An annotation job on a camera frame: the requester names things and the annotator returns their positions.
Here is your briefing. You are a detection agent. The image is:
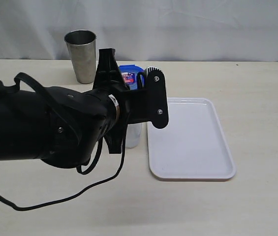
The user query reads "stainless steel tumbler cup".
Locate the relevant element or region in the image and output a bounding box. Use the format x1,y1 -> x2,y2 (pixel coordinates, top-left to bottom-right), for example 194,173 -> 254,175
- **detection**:
64,29 -> 96,84

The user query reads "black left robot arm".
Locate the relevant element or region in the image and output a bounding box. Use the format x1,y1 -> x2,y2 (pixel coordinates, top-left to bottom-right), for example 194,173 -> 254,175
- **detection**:
0,48 -> 169,169

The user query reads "white rectangular plastic tray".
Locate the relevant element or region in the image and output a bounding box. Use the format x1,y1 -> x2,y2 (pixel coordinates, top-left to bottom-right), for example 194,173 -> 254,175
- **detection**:
147,97 -> 236,181

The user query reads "clear plastic tall container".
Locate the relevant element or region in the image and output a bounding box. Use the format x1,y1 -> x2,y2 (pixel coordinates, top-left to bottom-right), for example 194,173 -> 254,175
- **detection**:
125,123 -> 142,148

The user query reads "blue plastic container lid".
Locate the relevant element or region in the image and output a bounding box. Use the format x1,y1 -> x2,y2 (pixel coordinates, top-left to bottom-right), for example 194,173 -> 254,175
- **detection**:
119,64 -> 144,90

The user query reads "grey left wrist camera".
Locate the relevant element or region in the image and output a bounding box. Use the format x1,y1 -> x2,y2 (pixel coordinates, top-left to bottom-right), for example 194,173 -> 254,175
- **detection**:
143,66 -> 161,87

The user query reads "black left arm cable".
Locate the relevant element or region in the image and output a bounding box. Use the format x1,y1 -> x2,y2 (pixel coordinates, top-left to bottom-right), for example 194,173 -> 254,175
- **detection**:
0,72 -> 149,211

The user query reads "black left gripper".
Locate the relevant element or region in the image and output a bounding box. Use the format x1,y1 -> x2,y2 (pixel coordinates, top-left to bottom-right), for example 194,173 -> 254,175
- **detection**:
93,48 -> 169,154

